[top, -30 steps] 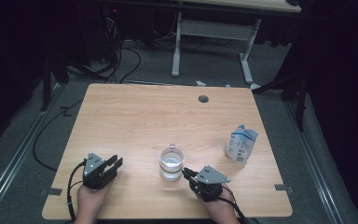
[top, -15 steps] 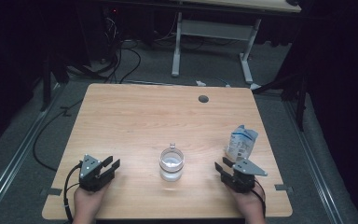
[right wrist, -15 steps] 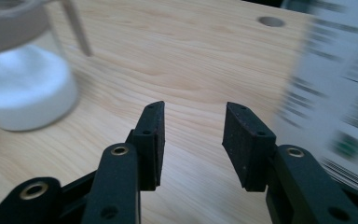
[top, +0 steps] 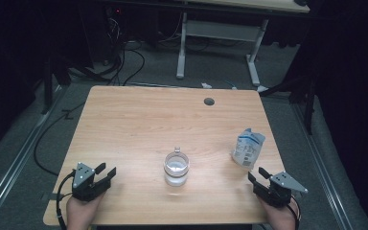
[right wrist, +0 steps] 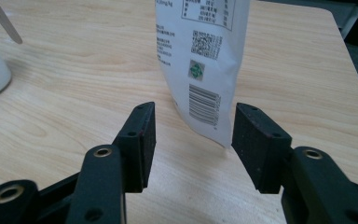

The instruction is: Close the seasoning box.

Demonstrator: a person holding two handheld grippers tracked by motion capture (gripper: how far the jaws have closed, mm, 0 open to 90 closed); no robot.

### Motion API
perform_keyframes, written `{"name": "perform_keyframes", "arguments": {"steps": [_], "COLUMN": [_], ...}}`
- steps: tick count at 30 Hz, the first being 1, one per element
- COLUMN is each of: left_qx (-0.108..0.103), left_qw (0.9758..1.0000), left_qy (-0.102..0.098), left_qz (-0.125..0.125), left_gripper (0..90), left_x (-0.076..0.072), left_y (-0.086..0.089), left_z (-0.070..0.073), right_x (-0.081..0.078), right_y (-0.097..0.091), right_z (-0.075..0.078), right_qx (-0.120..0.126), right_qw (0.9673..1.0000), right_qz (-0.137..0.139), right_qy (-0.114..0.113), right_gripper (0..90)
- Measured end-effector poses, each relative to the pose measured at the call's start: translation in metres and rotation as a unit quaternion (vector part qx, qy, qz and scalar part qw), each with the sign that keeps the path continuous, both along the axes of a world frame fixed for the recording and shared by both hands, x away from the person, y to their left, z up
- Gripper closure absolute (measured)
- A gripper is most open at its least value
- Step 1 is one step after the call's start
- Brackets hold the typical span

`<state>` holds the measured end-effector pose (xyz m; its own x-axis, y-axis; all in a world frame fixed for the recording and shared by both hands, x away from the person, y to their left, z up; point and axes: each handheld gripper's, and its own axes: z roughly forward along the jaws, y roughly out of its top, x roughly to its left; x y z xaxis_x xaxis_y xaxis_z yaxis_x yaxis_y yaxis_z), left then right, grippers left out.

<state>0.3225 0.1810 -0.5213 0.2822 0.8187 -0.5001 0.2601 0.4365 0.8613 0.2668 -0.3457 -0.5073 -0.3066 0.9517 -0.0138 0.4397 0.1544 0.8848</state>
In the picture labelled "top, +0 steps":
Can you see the clear glass jar with lid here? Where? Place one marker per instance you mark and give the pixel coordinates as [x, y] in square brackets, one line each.
[176, 169]

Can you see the black metal stand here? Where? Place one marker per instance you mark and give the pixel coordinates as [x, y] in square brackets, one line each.
[309, 108]
[47, 89]

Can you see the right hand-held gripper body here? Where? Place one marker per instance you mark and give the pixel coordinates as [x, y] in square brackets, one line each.
[278, 196]

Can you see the white-framed desk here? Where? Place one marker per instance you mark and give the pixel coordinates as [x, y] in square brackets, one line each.
[218, 30]

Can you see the person's left hand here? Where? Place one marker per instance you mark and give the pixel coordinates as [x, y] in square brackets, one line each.
[81, 215]

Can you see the grey tape piece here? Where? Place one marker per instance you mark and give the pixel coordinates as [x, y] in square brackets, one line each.
[51, 196]

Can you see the person's right hand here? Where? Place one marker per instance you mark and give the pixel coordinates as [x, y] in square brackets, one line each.
[281, 218]

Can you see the small white plug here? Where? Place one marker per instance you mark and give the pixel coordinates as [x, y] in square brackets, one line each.
[206, 85]

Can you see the metal floor rail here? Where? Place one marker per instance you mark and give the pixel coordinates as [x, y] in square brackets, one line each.
[14, 166]
[321, 166]

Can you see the black table grommet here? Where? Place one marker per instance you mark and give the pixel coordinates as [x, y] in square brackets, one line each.
[209, 102]

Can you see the white and blue pouch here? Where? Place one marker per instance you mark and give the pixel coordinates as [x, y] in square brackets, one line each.
[249, 148]

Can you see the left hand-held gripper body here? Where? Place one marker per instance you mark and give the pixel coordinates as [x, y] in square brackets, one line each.
[87, 190]

